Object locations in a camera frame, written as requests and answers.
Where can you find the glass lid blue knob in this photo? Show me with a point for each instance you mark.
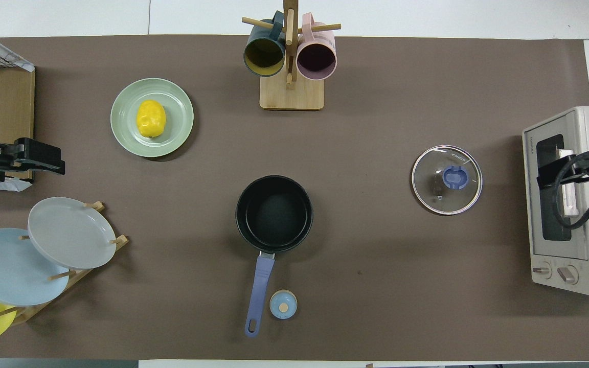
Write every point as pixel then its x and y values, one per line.
pixel 455 177

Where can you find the yellow potato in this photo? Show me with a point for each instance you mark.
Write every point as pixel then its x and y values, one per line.
pixel 151 118

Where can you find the grey plate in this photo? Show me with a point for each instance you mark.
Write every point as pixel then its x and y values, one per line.
pixel 69 232

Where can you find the light blue plate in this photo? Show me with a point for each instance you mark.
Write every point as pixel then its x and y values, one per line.
pixel 8 271

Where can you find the wooden plate rack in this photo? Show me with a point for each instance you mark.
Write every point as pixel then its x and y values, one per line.
pixel 28 313

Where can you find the green plate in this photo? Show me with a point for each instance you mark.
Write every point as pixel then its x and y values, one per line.
pixel 174 97

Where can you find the wooden shelf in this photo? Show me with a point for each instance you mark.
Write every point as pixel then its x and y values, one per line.
pixel 8 117

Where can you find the brown table mat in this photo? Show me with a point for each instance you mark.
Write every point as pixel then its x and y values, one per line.
pixel 376 128

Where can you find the dark teal mug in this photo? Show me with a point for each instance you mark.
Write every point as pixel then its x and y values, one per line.
pixel 264 53

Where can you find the pink mug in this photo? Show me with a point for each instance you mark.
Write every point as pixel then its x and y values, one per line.
pixel 316 59

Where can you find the wooden mug tree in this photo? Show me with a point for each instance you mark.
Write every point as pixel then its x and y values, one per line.
pixel 292 94

